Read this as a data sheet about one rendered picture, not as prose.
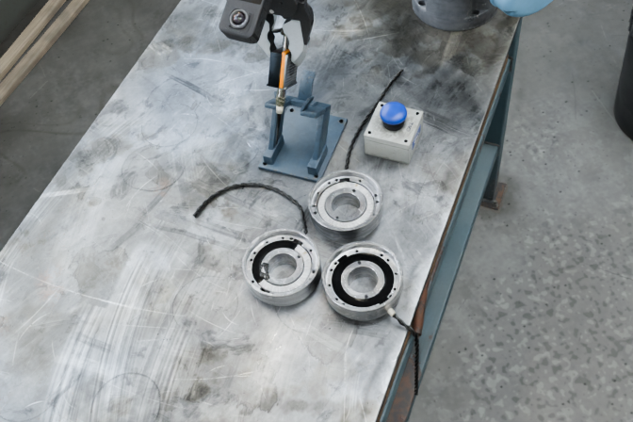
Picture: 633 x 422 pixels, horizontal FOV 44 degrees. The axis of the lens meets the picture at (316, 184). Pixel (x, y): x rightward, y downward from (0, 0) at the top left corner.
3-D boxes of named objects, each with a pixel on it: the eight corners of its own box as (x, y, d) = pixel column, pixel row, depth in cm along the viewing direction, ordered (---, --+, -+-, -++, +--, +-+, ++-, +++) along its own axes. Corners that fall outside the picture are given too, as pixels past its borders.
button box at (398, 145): (409, 165, 117) (409, 144, 113) (365, 154, 119) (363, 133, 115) (425, 125, 121) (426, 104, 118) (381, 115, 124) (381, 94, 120)
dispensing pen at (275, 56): (261, 145, 108) (271, 24, 102) (272, 137, 112) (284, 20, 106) (275, 149, 108) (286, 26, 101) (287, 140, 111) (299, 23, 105)
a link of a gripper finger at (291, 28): (329, 43, 107) (316, -11, 100) (314, 73, 104) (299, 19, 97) (308, 41, 109) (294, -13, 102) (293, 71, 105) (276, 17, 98)
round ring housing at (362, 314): (309, 286, 107) (305, 271, 103) (367, 243, 110) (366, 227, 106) (359, 341, 101) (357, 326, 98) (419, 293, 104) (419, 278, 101)
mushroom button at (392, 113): (402, 144, 116) (401, 122, 112) (377, 138, 118) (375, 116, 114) (411, 124, 119) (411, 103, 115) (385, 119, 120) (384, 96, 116)
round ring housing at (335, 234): (385, 244, 109) (384, 228, 106) (311, 249, 110) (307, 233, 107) (381, 184, 116) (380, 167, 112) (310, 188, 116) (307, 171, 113)
